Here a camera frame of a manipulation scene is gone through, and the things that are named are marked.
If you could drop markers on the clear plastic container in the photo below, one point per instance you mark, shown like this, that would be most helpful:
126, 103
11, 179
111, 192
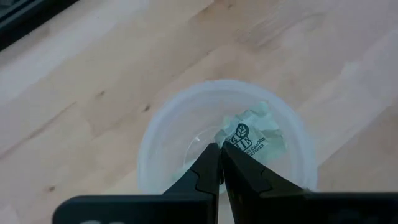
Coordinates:
174, 140

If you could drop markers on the pale green stevia packet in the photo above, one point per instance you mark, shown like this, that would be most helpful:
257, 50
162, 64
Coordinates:
258, 133

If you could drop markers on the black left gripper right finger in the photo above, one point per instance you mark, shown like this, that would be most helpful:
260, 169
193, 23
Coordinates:
248, 183

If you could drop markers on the black table edge rail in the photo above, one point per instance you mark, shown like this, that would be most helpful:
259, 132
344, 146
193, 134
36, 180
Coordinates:
21, 15

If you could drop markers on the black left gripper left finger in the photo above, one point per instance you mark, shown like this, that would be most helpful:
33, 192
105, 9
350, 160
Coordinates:
199, 186

